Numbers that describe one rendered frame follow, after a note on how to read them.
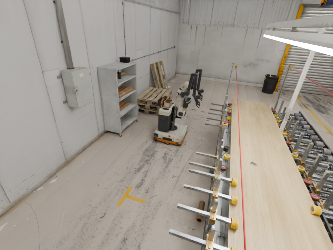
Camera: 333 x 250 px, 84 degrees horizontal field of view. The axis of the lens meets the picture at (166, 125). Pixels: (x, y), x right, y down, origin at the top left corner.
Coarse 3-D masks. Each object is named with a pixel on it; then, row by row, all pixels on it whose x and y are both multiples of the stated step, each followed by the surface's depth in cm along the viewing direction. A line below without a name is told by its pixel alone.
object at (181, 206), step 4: (180, 204) 167; (180, 208) 166; (184, 208) 164; (188, 208) 164; (192, 208) 164; (192, 212) 163; (196, 212) 162; (200, 212) 161; (204, 212) 161; (208, 212) 161; (208, 216) 159; (216, 216) 158; (220, 216) 158; (220, 220) 157; (224, 220) 155; (228, 220) 156
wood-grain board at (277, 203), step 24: (240, 120) 341; (264, 120) 346; (264, 144) 272; (264, 168) 226; (288, 168) 228; (240, 192) 190; (264, 192) 192; (288, 192) 193; (240, 216) 166; (264, 216) 167; (288, 216) 169; (312, 216) 170; (240, 240) 147; (264, 240) 148; (288, 240) 149; (312, 240) 150
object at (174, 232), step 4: (172, 232) 144; (176, 232) 144; (180, 232) 144; (176, 236) 144; (180, 236) 143; (184, 236) 142; (188, 236) 142; (192, 236) 142; (188, 240) 142; (192, 240) 140; (196, 240) 140; (200, 240) 140; (204, 240) 140; (200, 244) 139; (204, 244) 138; (216, 244) 138; (216, 248) 136; (220, 248) 136; (224, 248) 136; (228, 248) 136
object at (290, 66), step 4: (292, 64) 374; (288, 68) 378; (292, 68) 374; (288, 72) 381; (284, 76) 389; (284, 80) 390; (280, 88) 399; (280, 92) 402; (276, 100) 414; (276, 104) 416
